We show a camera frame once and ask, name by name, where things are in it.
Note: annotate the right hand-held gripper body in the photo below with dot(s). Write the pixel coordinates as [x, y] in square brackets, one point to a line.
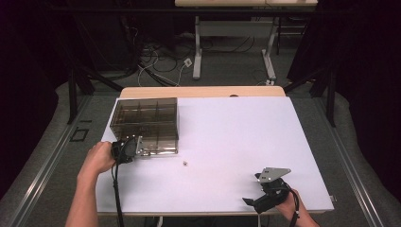
[272, 189]

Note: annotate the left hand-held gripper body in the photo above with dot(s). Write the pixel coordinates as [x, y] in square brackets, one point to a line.
[126, 151]

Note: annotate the smoky plastic drawer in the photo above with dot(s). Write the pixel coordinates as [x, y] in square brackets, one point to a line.
[154, 126]
[160, 143]

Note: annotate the smoky transparent drawer box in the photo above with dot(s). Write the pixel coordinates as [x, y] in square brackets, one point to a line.
[145, 110]

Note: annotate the person's right hand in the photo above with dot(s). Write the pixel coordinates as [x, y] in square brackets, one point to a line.
[291, 208]

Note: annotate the person's left hand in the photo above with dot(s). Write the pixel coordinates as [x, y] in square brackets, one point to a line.
[97, 159]

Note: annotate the black metal stand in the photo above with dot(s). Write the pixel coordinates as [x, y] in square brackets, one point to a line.
[72, 97]
[330, 101]

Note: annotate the white power adapter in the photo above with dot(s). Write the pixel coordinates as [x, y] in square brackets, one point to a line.
[187, 62]

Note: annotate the dark curtain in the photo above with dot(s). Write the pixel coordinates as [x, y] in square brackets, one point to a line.
[369, 78]
[28, 78]

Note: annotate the white-legged wooden desk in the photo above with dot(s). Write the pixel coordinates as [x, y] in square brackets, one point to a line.
[233, 28]

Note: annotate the black floor hatch frame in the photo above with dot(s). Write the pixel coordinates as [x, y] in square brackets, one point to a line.
[78, 135]

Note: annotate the metal floor rail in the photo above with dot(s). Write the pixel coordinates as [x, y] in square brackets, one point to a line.
[353, 170]
[47, 164]

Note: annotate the black stool frame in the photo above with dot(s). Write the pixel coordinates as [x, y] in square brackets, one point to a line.
[288, 30]

